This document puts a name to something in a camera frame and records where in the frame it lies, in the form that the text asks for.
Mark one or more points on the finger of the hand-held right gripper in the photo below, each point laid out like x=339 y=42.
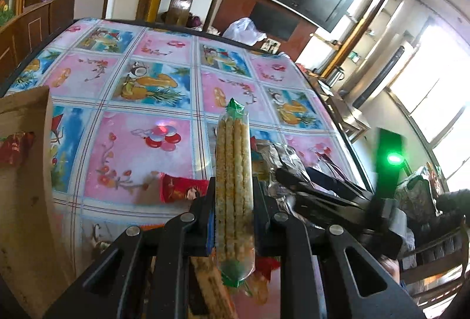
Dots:
x=330 y=185
x=337 y=212

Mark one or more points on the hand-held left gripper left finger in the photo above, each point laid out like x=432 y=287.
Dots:
x=210 y=230

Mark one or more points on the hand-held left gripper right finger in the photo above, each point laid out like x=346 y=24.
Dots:
x=264 y=230

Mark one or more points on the silver foil snack packet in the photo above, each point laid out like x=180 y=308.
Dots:
x=281 y=157

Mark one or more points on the clear cereal stick packet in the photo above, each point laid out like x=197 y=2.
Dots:
x=233 y=175

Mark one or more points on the cardboard box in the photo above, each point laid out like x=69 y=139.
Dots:
x=25 y=194

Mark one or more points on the person's right forearm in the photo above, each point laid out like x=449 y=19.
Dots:
x=390 y=267

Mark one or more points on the red snack packet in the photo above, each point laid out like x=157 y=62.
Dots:
x=180 y=190
x=265 y=264
x=14 y=151

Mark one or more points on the cushioned armchair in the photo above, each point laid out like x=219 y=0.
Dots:
x=429 y=201

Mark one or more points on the wooden stool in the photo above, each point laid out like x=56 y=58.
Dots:
x=349 y=113

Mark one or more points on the window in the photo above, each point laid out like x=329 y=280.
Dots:
x=433 y=91

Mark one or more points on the metal kettle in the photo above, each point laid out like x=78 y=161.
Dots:
x=336 y=75

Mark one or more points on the white power strip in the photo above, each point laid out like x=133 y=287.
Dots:
x=271 y=46

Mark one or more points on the printed fruit tablecloth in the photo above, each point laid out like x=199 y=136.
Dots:
x=147 y=83

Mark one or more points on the white plastic bag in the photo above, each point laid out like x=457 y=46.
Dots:
x=244 y=30

